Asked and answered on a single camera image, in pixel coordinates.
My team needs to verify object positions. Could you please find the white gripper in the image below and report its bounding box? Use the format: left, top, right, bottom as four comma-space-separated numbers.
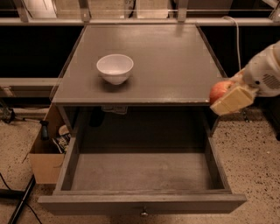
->
210, 41, 280, 116

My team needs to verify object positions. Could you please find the red apple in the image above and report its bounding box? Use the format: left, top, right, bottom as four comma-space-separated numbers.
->
209, 80, 234, 104

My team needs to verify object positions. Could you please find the open grey top drawer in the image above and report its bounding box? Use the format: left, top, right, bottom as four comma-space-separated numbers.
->
38, 106, 249, 217

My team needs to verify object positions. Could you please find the grey wooden cabinet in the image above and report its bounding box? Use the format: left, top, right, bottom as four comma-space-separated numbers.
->
52, 24, 222, 133

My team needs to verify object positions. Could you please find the paper label under cabinet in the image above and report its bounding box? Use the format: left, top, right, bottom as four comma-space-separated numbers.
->
101, 106, 128, 115

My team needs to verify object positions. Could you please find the white ceramic bowl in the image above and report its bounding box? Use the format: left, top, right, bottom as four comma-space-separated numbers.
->
96, 54, 134, 85

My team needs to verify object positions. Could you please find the black snack bag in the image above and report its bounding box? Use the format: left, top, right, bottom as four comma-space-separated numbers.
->
52, 134, 71, 153

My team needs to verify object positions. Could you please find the dark spray bottle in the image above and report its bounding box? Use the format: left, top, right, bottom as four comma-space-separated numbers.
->
40, 121, 49, 141

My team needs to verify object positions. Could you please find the brown cardboard box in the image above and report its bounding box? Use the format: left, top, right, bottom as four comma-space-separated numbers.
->
28, 105, 71, 185

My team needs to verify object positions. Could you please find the black floor stand bar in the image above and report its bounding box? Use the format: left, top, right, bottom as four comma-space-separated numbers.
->
0, 176, 36, 224

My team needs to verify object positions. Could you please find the white cable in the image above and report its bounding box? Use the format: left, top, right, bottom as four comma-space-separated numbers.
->
222, 15, 243, 71

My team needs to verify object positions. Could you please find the black floor cable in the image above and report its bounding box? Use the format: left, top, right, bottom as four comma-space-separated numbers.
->
0, 172, 44, 224

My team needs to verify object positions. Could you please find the upper metal rail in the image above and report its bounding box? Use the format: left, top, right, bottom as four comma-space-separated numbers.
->
0, 17, 280, 26

